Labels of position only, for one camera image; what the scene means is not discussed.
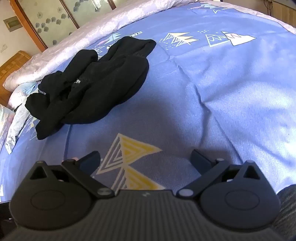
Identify person's grey trouser leg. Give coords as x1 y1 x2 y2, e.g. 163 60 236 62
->
275 184 296 241

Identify light blue crumpled cloth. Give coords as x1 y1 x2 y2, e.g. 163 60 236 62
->
6 91 40 154

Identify blue printed bedsheet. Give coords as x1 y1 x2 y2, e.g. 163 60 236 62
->
0 2 296 202

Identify black pants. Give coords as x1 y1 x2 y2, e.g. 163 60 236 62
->
25 36 157 140

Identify wooden headboard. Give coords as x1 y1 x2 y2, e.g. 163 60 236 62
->
0 50 33 109

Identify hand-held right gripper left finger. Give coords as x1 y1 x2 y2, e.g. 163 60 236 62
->
29 151 115 199

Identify pale pink quilt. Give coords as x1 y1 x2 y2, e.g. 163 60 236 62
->
3 0 296 93

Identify wardrobe with floral glass doors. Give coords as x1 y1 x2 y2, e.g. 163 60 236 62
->
9 0 116 52

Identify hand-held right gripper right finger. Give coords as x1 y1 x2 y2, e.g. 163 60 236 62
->
176 149 263 199

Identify wall switch panel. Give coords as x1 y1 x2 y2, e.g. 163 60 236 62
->
3 17 23 32

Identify pale printed pillow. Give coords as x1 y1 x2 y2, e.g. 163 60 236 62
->
0 104 16 149

